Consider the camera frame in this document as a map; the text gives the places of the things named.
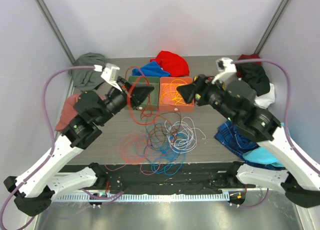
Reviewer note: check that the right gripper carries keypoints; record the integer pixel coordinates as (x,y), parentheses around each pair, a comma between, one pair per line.
(204,86)

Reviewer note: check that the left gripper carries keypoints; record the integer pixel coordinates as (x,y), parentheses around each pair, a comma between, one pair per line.
(134,95)

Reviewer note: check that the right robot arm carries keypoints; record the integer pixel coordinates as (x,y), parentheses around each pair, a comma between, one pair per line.
(299,181)

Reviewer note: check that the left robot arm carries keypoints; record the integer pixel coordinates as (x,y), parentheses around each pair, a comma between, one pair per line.
(35,189)

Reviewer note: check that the salmon drawer box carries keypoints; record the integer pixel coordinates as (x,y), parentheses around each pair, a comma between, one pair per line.
(169,99)

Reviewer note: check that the grey cloth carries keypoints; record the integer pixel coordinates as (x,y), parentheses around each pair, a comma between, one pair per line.
(87,79)

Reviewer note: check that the blue plaid cloth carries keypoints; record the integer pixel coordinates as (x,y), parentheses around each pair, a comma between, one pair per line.
(227,135)

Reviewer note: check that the dark red cloth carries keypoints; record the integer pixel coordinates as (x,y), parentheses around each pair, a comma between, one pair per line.
(249,56)

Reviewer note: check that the black cloth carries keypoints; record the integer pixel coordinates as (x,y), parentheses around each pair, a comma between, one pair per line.
(255,76)

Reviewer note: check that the dusty pink cloth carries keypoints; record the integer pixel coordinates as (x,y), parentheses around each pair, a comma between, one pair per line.
(68,112)

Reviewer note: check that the white cloth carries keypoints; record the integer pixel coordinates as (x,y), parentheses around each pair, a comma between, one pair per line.
(265,100)

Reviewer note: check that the cyan cloth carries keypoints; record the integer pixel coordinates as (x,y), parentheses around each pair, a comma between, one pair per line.
(254,153)

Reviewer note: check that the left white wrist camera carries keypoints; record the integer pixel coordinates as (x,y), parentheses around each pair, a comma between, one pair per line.
(109,74)

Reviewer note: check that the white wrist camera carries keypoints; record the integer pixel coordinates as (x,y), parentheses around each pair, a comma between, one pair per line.
(109,74)
(226,70)

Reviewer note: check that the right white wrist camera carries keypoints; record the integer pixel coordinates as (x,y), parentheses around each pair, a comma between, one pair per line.
(226,70)

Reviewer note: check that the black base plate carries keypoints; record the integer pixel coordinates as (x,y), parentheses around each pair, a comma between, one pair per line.
(185,178)

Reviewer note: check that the slotted cable duct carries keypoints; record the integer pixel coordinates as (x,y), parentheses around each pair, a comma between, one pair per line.
(137,198)

